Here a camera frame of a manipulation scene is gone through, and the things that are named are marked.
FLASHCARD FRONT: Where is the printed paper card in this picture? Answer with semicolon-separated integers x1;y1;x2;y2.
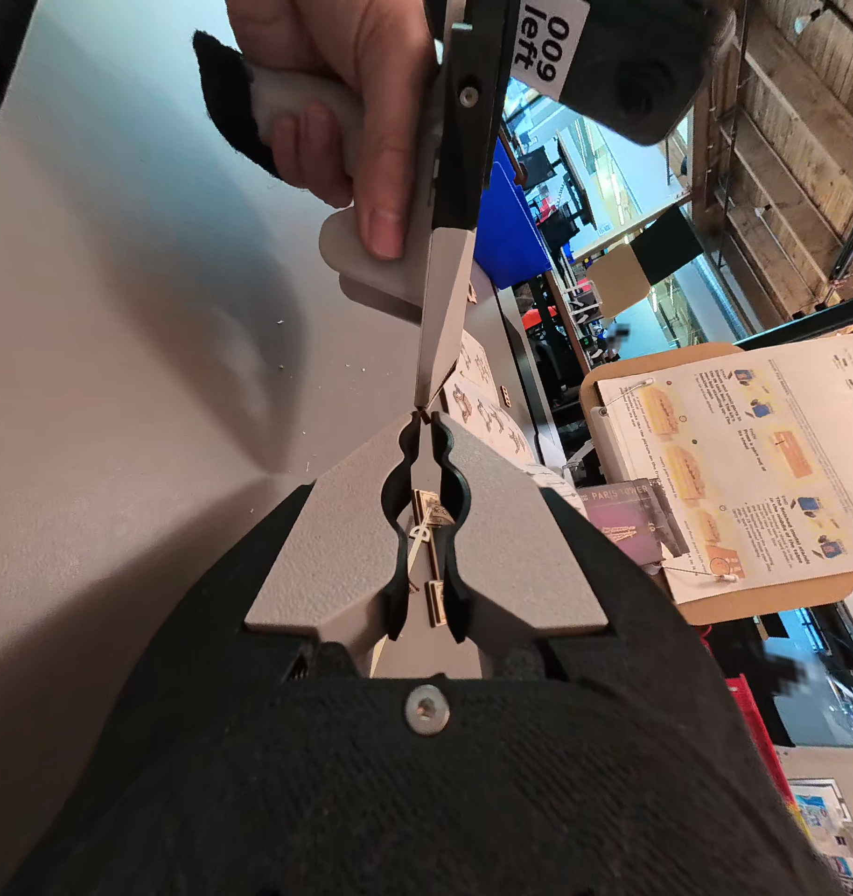
790;777;853;879

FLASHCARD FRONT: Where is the blue plastic bin with tag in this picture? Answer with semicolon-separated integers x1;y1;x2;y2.
473;139;555;291

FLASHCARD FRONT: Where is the tan wooden board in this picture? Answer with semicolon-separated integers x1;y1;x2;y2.
593;241;655;317

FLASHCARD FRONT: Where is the clipped instruction sheet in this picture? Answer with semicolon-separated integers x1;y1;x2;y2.
598;330;853;604

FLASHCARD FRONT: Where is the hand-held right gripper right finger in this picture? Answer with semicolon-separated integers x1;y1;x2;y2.
430;412;608;644

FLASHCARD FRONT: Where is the grey desk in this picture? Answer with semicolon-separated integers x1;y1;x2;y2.
0;0;567;896

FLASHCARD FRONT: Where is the laser-cut wooden puzzle sheet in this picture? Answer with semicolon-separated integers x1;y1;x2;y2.
440;381;539;469
528;462;588;519
456;329;503;410

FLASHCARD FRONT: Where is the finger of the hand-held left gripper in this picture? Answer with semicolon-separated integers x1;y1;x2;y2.
319;207;433;310
413;227;479;410

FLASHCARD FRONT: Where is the red plastic bin stack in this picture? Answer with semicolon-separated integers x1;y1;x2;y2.
724;673;802;813

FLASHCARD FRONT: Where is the small wooden puzzle piece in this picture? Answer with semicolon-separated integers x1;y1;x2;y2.
407;488;464;627

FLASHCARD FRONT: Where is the person's left hand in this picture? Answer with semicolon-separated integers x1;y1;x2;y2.
225;0;447;261

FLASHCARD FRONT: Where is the wooden clipboard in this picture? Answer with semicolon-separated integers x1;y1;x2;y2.
579;342;853;626

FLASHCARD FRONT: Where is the purple puzzle box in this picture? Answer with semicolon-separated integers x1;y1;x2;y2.
582;479;688;569

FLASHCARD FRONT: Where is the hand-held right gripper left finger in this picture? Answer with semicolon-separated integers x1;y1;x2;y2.
243;410;427;644

